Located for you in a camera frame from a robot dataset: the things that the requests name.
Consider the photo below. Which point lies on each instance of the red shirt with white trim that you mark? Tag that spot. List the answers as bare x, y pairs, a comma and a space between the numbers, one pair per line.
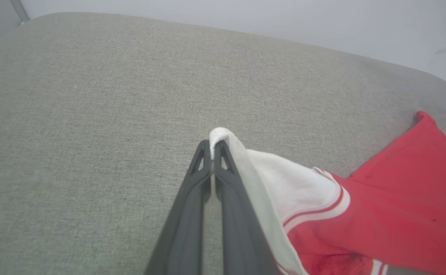
398, 210

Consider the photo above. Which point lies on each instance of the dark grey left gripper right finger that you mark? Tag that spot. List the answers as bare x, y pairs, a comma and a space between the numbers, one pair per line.
238, 229

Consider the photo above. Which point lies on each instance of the grey metal pole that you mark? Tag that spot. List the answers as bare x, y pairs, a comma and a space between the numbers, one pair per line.
19, 10

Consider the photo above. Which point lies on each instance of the grey fabric sofa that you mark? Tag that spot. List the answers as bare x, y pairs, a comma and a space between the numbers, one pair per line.
93, 114

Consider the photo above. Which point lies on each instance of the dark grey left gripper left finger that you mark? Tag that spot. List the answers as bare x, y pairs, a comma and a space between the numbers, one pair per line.
184, 229

